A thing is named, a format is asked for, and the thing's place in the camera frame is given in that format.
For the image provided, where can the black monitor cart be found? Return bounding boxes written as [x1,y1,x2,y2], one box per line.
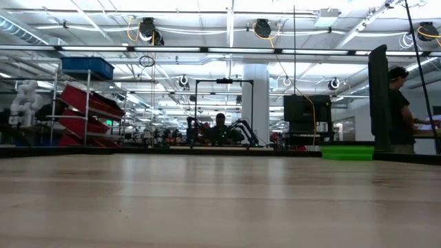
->
[283,94,334,147]

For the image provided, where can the white round pillar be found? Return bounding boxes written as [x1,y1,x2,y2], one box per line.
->
[242,63,270,134]

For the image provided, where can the black hanging cable loop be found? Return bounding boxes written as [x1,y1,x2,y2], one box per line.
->
[139,54,156,68]

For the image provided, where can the long ceiling light strip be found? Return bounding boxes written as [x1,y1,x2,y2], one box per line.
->
[0,44,441,56]

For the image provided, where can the black red robot station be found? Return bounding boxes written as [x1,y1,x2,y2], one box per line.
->
[185,116,214,147]

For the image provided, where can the metal wire shelf rack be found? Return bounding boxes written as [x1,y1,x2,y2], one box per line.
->
[50,68,127,148]

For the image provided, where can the black gantry frame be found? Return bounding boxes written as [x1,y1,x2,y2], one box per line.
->
[194,78,255,149]

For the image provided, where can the green plastic bin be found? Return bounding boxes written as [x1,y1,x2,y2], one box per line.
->
[319,145,376,161]

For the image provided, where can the black ceiling cable reel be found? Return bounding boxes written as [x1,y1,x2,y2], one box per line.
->
[139,17,165,46]
[416,21,441,43]
[253,19,272,39]

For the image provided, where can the yellow hanging cable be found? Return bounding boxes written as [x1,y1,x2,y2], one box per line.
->
[268,36,317,146]

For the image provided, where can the white robot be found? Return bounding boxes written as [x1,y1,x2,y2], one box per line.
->
[9,80,44,127]

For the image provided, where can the person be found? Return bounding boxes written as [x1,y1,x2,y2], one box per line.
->
[388,65,441,154]
[34,99,68,122]
[206,112,244,147]

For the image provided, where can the blue plastic crate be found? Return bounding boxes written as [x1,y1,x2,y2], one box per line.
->
[61,56,115,81]

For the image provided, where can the red plastic bin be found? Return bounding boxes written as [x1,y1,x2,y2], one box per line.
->
[57,109,110,137]
[57,133,121,148]
[60,85,125,120]

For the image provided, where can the black robot station green lights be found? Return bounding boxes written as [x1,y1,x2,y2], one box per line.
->
[229,118,278,147]

